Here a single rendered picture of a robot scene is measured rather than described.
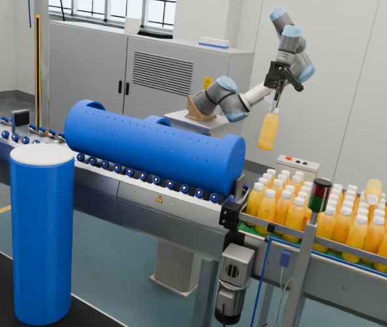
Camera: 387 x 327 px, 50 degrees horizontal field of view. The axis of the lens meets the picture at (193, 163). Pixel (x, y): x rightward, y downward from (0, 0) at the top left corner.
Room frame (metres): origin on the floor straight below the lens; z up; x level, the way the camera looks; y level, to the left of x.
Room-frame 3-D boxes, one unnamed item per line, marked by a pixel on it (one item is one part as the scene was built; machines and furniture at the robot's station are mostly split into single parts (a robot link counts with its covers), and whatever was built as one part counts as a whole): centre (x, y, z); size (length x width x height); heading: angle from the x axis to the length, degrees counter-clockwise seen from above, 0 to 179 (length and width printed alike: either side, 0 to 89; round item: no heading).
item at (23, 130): (2.29, 1.01, 1.00); 0.10 x 0.04 x 0.15; 158
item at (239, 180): (1.79, -0.22, 0.99); 0.10 x 0.02 x 0.12; 158
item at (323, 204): (1.31, -0.44, 1.18); 0.06 x 0.06 x 0.05
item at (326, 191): (1.31, -0.44, 1.23); 0.06 x 0.06 x 0.04
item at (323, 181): (1.31, -0.44, 1.18); 0.06 x 0.06 x 0.16
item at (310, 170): (1.98, -0.52, 1.05); 0.20 x 0.10 x 0.10; 68
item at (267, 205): (1.58, -0.33, 0.98); 0.07 x 0.07 x 0.17
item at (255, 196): (1.64, -0.29, 0.98); 0.07 x 0.07 x 0.17
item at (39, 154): (1.80, 0.70, 1.03); 0.28 x 0.28 x 0.01
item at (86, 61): (4.24, 0.64, 0.72); 2.15 x 0.54 x 1.45; 61
